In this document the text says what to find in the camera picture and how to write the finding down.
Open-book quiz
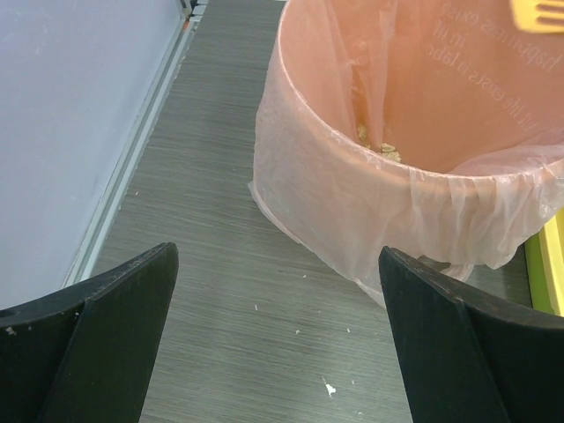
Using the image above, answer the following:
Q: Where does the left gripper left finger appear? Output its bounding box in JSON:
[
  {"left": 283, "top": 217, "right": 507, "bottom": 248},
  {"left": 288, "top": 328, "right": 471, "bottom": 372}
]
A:
[{"left": 1, "top": 242, "right": 179, "bottom": 423}]

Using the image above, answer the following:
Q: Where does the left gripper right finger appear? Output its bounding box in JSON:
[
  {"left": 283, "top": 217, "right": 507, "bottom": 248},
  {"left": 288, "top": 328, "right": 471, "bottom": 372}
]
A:
[{"left": 379, "top": 247, "right": 563, "bottom": 422}]

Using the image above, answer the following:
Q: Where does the yellow green litter box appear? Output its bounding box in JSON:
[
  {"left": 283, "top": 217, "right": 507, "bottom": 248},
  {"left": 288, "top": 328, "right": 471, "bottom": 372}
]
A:
[{"left": 524, "top": 209, "right": 563, "bottom": 316}]

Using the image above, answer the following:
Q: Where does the orange litter scoop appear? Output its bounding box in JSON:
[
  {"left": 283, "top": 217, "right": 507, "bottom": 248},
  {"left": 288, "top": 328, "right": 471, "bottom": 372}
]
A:
[{"left": 509, "top": 0, "right": 564, "bottom": 34}]

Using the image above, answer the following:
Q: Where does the bin with pink liner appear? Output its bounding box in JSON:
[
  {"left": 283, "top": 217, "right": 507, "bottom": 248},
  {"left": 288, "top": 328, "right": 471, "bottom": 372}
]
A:
[{"left": 250, "top": 1, "right": 563, "bottom": 303}]

